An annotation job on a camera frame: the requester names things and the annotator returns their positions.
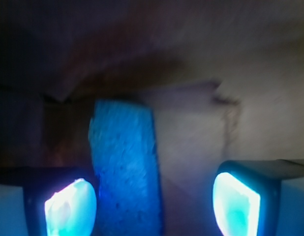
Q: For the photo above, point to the blue sponge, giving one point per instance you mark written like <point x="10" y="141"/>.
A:
<point x="124" y="159"/>

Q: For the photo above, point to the brown paper bag bin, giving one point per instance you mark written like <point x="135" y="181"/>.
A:
<point x="224" y="78"/>

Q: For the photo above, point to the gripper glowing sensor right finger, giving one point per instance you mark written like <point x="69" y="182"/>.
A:
<point x="259" y="197"/>

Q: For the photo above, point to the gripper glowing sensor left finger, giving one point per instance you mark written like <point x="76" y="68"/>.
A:
<point x="50" y="201"/>

